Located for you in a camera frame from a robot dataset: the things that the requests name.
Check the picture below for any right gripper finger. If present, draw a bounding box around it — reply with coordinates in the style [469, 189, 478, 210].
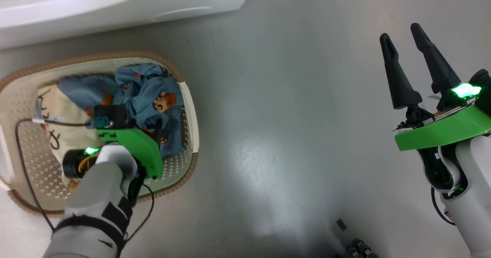
[410, 23, 461, 94]
[380, 33, 422, 111]

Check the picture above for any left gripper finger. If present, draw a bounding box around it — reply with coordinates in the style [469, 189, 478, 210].
[153, 118, 163, 149]

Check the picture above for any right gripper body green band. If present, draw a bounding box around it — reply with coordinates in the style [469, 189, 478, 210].
[394, 83, 491, 199]

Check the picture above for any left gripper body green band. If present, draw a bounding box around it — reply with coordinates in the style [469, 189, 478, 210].
[63, 127, 165, 205]

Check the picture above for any blue cartoon print garment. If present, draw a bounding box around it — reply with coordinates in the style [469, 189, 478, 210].
[58, 63, 185, 160]

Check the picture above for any cream plastic laundry basket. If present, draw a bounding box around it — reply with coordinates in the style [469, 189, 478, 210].
[0, 51, 200, 217]

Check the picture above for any white front-load washing machine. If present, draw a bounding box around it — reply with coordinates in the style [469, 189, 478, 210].
[0, 0, 258, 50]

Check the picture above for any round white filter cover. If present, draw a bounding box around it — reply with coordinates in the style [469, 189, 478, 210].
[151, 7, 215, 22]

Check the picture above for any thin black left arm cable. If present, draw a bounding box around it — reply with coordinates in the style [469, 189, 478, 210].
[124, 183, 155, 244]

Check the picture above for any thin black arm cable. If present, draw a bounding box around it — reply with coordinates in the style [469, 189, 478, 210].
[430, 187, 457, 226]
[124, 183, 155, 244]

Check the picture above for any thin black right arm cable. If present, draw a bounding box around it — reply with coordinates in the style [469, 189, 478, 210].
[430, 187, 457, 226]

